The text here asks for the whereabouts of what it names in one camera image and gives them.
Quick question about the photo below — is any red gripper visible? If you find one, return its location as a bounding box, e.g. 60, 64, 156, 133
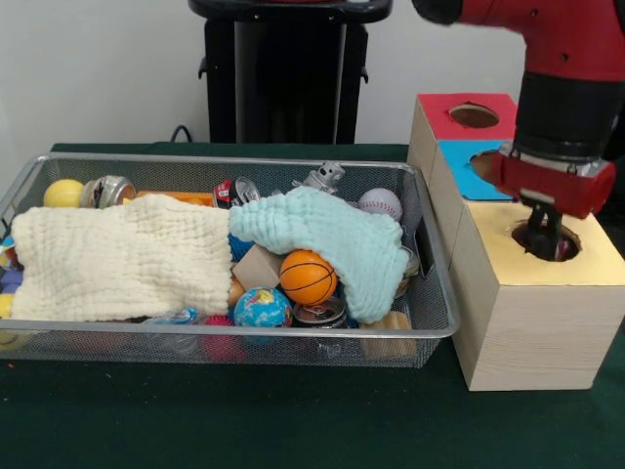
490, 147, 617, 262

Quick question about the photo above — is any wooden box with three holes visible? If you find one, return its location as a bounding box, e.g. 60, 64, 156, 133
407, 93, 625, 392

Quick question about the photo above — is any shallow clear mesh bin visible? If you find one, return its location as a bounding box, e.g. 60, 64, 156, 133
0, 151, 460, 369

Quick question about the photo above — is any white baseball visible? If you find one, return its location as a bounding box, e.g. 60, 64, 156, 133
357, 188, 403, 224

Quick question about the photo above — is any mint waffle cloth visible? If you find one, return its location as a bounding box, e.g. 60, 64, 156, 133
228, 186, 409, 321

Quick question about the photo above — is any grey toy robot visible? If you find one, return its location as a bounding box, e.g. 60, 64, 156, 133
293, 161, 346, 196

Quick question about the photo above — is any flattened silver can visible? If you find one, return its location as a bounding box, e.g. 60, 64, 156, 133
293, 296, 348, 329

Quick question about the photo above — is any orange toy basketball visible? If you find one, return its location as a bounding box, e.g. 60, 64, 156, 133
279, 250, 340, 307

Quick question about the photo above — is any plain wooden block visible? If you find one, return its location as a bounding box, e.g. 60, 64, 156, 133
231, 244, 284, 291

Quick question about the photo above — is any blue globe ball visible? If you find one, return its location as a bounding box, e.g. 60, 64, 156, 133
233, 286, 293, 329

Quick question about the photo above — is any crushed silver drink can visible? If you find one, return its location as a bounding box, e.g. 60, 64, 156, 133
81, 175, 138, 210

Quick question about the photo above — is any cream waffle cloth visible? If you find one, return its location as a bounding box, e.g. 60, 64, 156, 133
10, 192, 235, 323

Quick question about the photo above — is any yellow ball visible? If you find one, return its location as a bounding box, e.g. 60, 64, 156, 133
43, 179, 87, 208

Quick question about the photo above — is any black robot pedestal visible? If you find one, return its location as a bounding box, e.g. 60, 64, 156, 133
188, 0, 392, 146

